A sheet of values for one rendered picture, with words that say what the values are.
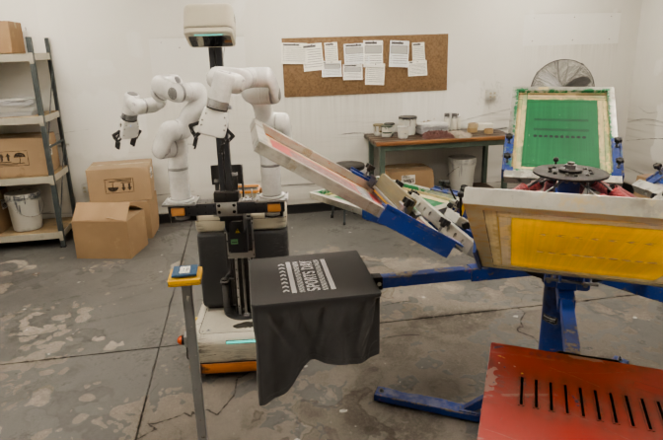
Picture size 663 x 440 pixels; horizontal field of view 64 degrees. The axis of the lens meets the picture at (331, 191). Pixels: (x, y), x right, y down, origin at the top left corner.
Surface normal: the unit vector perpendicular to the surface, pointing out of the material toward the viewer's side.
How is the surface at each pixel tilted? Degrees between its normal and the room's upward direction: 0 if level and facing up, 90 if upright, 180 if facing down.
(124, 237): 90
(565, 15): 90
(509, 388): 0
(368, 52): 88
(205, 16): 64
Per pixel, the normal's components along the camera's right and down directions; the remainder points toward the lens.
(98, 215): -0.07, -0.44
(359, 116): 0.17, 0.25
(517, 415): -0.03, -0.96
